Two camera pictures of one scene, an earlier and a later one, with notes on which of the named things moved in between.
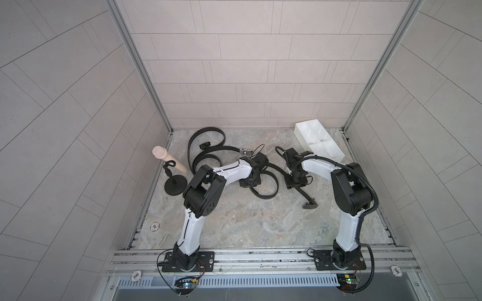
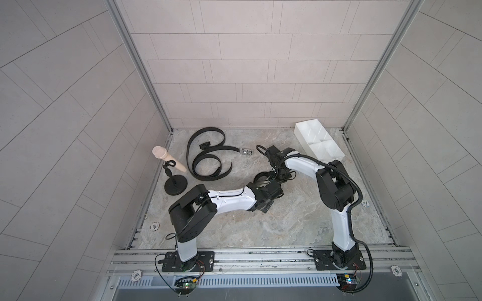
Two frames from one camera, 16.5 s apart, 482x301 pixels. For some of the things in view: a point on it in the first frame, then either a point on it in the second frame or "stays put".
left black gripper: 257,181 → 267,205
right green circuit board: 347,282 stays put
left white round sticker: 136,275 stays put
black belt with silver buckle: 206,140 stays put
